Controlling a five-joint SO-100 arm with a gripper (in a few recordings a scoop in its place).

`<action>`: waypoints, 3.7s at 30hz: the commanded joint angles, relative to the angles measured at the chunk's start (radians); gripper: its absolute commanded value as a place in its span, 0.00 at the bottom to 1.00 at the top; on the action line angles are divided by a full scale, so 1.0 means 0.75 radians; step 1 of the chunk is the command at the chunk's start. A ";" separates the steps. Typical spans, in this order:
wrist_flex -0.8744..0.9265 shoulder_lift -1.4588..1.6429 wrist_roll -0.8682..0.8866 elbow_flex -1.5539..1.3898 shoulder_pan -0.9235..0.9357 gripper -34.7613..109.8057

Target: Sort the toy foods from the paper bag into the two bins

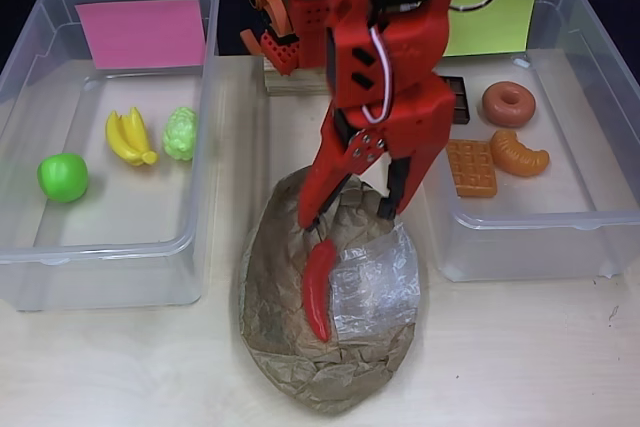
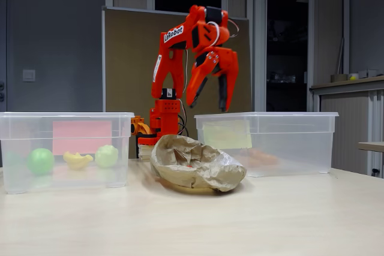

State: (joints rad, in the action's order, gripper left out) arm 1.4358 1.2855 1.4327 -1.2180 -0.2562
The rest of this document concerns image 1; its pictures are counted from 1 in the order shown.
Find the orange-red gripper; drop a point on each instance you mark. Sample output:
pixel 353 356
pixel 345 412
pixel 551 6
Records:
pixel 417 124

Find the orange toy waffle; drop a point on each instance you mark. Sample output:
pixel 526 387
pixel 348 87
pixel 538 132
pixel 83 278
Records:
pixel 472 169

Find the dark brown toy chocolate bar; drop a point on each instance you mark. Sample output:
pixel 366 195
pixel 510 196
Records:
pixel 461 107

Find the red toy chili pepper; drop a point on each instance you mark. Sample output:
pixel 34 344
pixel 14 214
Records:
pixel 317 287

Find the orange toy croissant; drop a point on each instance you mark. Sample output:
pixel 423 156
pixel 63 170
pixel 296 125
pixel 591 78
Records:
pixel 515 159

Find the brown toy donut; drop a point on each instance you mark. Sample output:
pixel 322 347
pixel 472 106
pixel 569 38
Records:
pixel 525 112

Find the light green toy grapes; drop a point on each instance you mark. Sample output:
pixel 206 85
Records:
pixel 180 134

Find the yellow toy banana bunch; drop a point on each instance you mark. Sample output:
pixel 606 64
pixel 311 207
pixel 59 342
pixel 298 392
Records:
pixel 127 139

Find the green toy apple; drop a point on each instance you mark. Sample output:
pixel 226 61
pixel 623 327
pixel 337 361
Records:
pixel 62 177

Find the orange-red robot arm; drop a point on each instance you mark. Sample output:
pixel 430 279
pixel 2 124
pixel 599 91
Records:
pixel 415 37

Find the clear plastic bin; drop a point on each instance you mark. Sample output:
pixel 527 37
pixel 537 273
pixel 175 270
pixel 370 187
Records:
pixel 125 222
pixel 525 207

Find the yellow-green paper label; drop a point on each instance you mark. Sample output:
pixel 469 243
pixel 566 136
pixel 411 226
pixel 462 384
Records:
pixel 500 32

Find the pink paper label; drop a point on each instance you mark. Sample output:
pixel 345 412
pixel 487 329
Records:
pixel 145 34

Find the wooden base block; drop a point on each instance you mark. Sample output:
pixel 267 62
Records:
pixel 295 87

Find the crumpled brown paper bag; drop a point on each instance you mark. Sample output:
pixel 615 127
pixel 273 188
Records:
pixel 280 297

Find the light orange printed part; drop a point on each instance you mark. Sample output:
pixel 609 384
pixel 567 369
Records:
pixel 275 4

